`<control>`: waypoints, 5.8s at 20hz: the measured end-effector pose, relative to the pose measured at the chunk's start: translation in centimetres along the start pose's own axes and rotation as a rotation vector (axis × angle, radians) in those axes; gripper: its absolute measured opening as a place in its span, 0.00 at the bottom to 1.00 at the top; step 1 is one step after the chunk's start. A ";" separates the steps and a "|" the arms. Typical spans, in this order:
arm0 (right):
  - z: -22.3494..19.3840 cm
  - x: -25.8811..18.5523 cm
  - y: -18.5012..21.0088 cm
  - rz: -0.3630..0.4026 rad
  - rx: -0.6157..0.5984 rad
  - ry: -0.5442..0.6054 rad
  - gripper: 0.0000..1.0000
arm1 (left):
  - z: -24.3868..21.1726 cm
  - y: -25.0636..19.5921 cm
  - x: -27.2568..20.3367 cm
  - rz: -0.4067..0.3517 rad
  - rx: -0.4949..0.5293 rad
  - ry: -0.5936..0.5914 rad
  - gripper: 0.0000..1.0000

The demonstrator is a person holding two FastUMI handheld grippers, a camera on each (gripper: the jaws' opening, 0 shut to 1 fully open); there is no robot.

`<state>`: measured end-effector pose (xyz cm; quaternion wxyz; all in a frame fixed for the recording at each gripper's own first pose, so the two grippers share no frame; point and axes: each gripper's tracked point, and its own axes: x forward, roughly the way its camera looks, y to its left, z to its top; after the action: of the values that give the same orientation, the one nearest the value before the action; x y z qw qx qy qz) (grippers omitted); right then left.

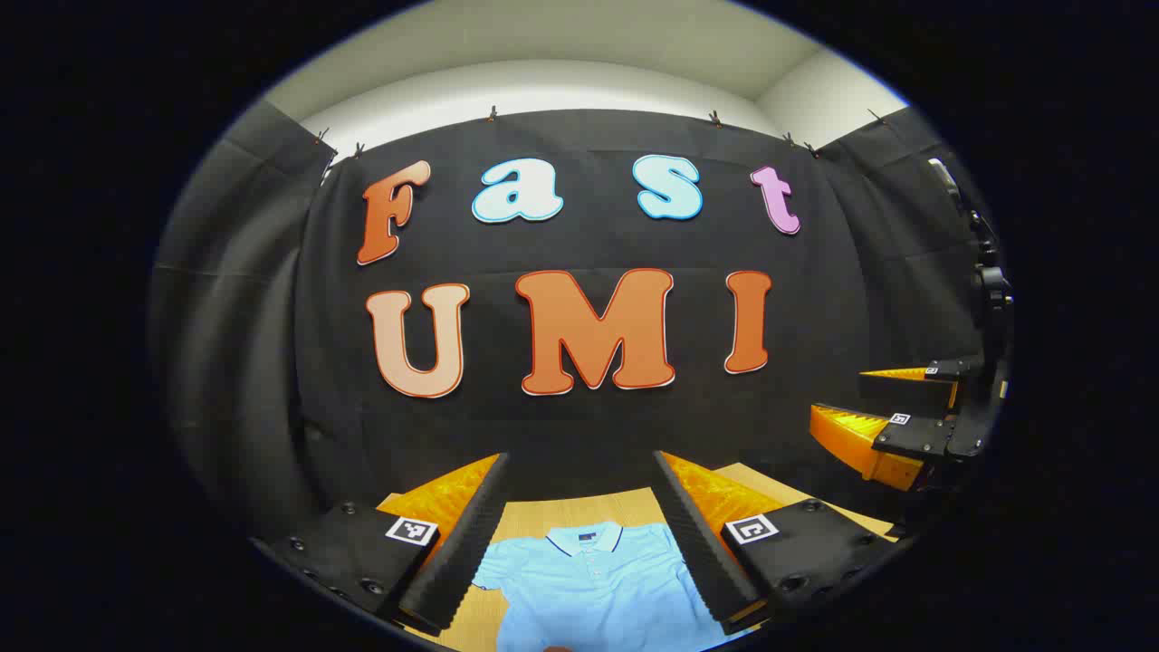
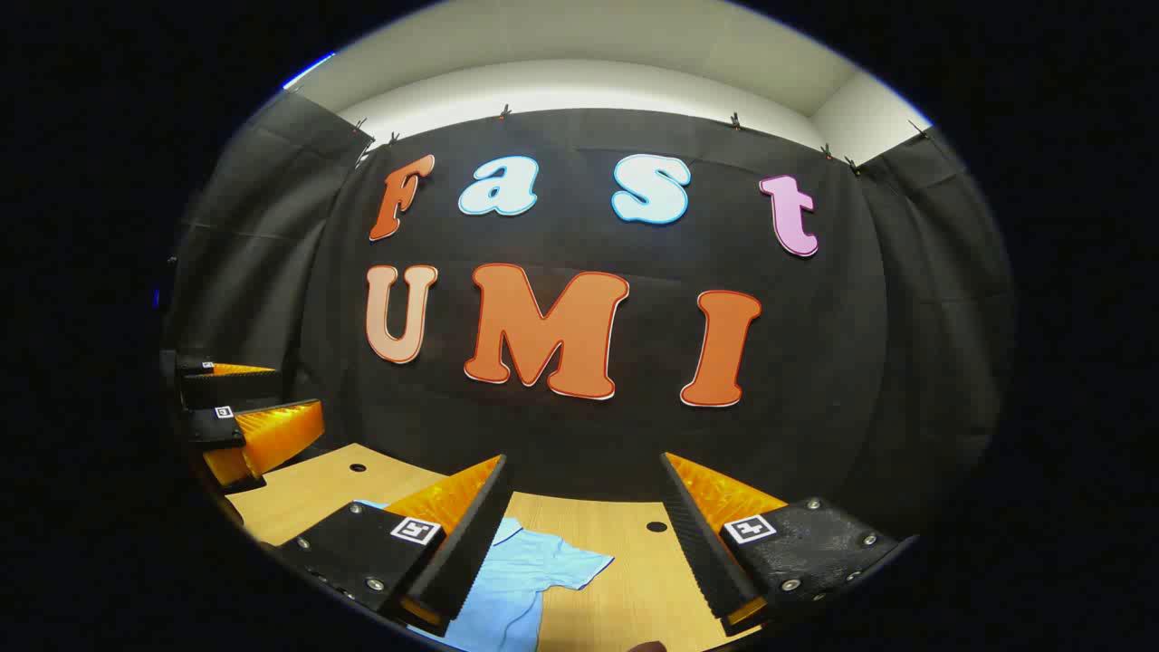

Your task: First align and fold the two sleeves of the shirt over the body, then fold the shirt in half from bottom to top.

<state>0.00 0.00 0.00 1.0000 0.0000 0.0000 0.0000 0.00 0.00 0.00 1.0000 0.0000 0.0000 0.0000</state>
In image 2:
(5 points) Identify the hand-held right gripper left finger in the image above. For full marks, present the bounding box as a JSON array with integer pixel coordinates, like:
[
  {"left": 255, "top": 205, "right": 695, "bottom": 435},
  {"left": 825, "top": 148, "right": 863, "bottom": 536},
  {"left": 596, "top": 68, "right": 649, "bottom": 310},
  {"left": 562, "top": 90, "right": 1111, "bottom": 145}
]
[{"left": 274, "top": 455, "right": 515, "bottom": 637}]

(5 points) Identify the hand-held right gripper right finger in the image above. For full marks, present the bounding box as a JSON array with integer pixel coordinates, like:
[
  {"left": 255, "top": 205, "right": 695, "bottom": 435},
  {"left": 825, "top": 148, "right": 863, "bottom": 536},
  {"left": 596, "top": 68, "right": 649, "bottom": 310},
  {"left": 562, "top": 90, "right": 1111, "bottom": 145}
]
[{"left": 659, "top": 451, "right": 920, "bottom": 637}]

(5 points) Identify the light blue T-shirt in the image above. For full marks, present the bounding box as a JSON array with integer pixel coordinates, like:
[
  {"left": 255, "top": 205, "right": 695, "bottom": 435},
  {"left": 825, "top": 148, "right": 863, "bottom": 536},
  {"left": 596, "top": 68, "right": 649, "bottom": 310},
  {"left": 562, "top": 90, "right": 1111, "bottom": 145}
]
[{"left": 358, "top": 500, "right": 615, "bottom": 652}]

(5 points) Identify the black backdrop cloth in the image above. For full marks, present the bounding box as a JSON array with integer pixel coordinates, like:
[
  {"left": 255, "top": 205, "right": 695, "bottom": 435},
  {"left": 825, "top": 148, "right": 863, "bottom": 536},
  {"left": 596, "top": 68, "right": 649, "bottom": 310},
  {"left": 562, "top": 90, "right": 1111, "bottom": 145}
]
[{"left": 163, "top": 91, "right": 1015, "bottom": 544}]

